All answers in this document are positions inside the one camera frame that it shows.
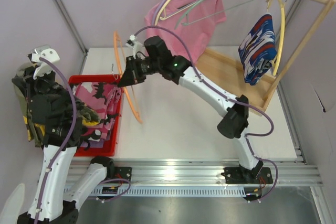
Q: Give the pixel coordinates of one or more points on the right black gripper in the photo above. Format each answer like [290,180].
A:
[132,70]

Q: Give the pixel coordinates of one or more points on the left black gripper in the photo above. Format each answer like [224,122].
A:
[38,86]

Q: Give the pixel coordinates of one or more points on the green yellow camouflage trousers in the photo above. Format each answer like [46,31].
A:
[44,136]

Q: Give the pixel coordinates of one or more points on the orange hanger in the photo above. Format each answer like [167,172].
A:
[128,91]

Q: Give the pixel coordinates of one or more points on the pink camouflage trousers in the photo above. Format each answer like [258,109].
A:
[103,97]

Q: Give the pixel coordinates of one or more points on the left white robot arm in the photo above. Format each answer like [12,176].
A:
[51,204]

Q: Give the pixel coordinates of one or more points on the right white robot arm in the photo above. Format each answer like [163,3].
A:
[154,57]

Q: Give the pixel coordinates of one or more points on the cream hanger right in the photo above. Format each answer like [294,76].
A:
[277,59]

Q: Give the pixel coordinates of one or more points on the red plastic bin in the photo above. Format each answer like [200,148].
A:
[109,146]

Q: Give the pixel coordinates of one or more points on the pink t-shirt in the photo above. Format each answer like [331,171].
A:
[197,28]

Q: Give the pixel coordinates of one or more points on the wooden clothes rack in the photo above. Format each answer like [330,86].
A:
[224,70]

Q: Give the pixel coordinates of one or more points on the blue red white shorts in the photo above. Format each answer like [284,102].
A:
[258,50]

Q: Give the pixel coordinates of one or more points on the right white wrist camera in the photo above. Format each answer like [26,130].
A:
[134,44]

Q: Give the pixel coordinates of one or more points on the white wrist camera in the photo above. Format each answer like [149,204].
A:
[134,44]
[43,58]

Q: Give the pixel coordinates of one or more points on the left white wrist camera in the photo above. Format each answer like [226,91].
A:
[43,58]

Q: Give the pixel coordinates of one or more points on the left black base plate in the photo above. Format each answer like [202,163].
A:
[120,172]

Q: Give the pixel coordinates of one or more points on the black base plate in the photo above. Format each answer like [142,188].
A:
[233,175]
[120,172]

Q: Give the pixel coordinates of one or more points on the aluminium mounting rail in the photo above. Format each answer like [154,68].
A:
[179,172]

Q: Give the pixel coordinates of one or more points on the white slotted cable duct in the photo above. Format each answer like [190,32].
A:
[174,191]

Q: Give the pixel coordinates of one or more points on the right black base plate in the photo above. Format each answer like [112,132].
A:
[233,175]

